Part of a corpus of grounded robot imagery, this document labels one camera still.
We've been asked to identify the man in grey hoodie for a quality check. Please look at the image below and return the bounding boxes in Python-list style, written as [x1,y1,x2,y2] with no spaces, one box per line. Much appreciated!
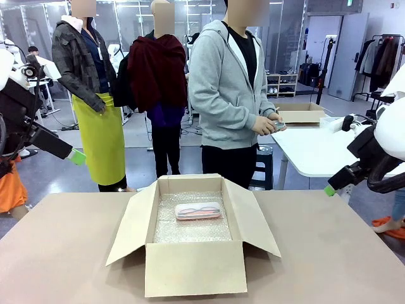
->
[188,0,287,191]

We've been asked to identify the clear bubble wrap sheet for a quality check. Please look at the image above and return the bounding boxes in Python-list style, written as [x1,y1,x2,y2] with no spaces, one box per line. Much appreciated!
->
[153,191,234,244]

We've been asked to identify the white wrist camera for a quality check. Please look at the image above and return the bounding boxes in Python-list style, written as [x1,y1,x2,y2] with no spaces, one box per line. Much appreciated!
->
[18,54,63,89]
[328,115,381,137]

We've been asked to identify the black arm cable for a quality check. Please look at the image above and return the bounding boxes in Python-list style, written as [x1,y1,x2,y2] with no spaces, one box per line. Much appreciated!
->
[0,62,46,178]
[366,151,405,194]

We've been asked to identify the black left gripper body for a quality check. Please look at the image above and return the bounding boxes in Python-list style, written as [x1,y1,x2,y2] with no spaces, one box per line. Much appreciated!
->
[0,77,41,158]

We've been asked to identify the person's right hand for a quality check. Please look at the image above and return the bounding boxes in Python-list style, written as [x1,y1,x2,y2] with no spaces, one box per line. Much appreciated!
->
[252,115,277,137]

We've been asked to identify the mannequin with yellow skirt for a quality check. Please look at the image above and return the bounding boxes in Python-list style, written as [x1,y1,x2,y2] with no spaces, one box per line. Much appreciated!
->
[51,0,128,193]

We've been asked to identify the wooden shoe rack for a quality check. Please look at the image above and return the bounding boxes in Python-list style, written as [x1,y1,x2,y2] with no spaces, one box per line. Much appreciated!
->
[266,73,299,98]

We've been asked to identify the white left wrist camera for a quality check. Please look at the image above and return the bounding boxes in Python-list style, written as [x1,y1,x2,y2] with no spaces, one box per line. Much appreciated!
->
[18,54,63,89]

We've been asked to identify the white office desk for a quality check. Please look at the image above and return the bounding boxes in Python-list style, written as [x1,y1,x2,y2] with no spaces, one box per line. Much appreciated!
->
[27,79,61,127]

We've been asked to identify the black suitcase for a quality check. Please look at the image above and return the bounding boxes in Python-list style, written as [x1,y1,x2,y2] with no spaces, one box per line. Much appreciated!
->
[299,62,322,88]

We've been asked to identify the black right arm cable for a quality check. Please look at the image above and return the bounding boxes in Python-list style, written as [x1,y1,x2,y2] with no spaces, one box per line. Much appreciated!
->
[366,151,405,194]

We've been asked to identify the white side table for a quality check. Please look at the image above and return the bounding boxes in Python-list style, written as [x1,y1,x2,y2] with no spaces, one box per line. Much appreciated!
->
[271,125,405,199]

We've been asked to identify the person's right forearm grey sleeve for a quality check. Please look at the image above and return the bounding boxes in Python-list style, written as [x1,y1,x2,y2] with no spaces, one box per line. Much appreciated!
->
[197,104,258,136]

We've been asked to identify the pink glasses case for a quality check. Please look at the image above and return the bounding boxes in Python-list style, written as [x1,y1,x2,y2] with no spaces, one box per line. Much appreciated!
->
[174,202,222,222]

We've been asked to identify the white plastic mesh basket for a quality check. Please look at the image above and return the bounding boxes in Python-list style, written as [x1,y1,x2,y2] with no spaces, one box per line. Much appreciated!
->
[319,116,345,130]

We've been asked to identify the person's left hand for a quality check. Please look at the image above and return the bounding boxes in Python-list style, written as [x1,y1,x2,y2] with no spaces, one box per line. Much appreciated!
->
[265,108,287,131]

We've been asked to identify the white draped garment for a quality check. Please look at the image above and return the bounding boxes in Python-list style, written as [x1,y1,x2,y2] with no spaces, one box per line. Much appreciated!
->
[380,72,405,98]

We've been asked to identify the small cardboard box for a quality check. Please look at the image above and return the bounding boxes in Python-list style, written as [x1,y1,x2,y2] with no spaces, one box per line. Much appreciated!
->
[273,102,327,125]

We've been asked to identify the black clothes rack with coats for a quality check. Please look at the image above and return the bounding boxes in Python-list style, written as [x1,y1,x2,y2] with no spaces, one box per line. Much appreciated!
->
[353,34,405,102]

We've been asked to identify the black trolley cart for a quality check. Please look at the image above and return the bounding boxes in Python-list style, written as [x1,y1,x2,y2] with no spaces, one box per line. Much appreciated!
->
[365,91,398,120]

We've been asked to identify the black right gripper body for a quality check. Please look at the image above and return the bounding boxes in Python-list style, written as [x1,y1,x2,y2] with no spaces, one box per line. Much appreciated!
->
[346,125,386,169]

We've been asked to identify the black tripod stand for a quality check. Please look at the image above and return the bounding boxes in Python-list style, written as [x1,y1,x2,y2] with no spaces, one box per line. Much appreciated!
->
[311,36,337,106]

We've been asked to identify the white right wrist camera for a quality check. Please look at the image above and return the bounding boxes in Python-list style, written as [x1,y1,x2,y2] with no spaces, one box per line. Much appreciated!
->
[328,115,381,137]

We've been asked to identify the black plastic stool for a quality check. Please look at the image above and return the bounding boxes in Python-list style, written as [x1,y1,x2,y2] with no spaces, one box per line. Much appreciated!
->
[249,148,275,191]

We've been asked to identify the orange cloth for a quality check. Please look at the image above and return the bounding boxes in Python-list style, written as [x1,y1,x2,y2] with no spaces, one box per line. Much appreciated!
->
[0,156,29,213]

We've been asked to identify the mannequin with red cloth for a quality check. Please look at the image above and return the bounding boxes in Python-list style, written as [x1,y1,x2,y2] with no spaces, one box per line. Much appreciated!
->
[113,0,188,179]

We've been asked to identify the large open cardboard box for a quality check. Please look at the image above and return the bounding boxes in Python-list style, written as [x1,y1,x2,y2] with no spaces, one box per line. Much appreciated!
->
[105,173,282,298]

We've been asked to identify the person's left forearm grey sleeve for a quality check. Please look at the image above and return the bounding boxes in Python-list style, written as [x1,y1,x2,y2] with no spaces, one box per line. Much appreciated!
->
[256,93,277,118]

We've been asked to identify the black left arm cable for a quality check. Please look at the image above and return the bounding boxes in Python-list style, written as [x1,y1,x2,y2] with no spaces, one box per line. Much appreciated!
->
[0,62,46,178]

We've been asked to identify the grey door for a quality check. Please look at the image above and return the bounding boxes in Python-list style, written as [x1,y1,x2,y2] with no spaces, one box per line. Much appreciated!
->
[328,12,370,102]

